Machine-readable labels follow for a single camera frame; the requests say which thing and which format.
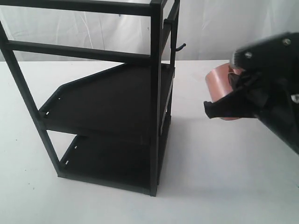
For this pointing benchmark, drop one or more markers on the black metal shelf rack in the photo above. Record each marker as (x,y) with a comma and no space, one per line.
(109,128)

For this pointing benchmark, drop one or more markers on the terracotta ceramic mug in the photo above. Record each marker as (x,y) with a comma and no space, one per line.
(218,83)

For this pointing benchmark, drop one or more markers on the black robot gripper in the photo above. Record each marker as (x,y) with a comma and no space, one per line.
(268,88)

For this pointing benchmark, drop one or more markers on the black metal hook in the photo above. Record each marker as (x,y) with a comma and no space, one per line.
(171,28)

